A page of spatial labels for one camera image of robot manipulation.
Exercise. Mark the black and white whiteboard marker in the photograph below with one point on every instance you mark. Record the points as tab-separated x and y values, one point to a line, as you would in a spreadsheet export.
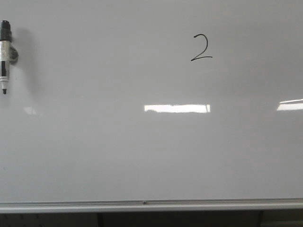
8	54

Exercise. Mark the white whiteboard with aluminium frame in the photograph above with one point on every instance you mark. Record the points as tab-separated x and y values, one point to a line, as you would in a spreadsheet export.
153	105

